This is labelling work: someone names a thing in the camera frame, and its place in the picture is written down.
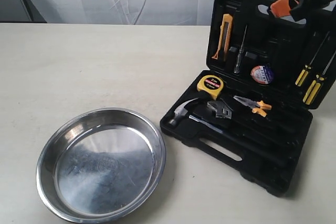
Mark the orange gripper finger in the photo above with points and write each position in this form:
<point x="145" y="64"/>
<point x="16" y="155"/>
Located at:
<point x="282" y="8"/>

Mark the black plastic tool case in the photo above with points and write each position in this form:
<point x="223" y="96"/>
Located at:
<point x="286" y="47"/>

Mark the adjustable steel wrench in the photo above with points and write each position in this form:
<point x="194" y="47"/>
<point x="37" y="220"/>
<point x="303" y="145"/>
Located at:
<point x="221" y="109"/>

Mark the yellow utility knife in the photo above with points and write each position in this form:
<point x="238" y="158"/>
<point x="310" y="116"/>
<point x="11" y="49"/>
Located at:
<point x="224" y="37"/>

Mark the clear tester screwdriver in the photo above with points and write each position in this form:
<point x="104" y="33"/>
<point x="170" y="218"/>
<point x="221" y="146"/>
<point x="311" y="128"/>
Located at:
<point x="240" y="53"/>

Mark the electrical tape roll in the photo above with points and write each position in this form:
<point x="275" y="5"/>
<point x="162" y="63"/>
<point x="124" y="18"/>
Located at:
<point x="262" y="74"/>

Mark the yellow black screwdriver left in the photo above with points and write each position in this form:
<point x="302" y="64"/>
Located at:
<point x="305" y="71"/>

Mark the yellow black screwdriver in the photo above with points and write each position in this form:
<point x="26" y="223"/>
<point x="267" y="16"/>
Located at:
<point x="305" y="71"/>
<point x="316" y="84"/>

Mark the yellow black screwdriver right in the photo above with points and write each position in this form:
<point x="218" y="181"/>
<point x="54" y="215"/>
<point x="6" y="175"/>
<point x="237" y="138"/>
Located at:
<point x="316" y="84"/>

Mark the yellow tape measure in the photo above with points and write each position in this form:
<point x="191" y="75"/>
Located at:
<point x="211" y="84"/>

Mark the round steel bowl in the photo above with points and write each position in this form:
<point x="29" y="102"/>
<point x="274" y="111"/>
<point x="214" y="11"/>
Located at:
<point x="100" y="166"/>

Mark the yellow handled pliers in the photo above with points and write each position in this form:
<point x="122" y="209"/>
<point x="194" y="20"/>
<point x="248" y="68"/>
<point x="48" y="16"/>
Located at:
<point x="257" y="107"/>

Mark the claw hammer black handle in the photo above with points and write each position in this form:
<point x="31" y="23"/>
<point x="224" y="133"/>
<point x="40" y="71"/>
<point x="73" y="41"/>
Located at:
<point x="224" y="127"/>

